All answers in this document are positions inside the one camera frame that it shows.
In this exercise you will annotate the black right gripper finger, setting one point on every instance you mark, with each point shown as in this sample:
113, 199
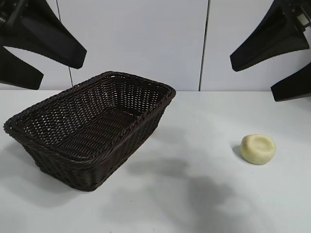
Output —
294, 87

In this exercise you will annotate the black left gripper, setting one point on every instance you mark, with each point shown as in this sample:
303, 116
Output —
6, 9

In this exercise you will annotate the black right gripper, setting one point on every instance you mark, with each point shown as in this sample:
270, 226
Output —
303, 7

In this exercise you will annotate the pale yellow egg yolk pastry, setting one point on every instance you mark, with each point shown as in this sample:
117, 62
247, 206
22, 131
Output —
258, 149

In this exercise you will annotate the dark brown wicker basket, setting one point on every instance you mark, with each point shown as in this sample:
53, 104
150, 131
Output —
73, 136

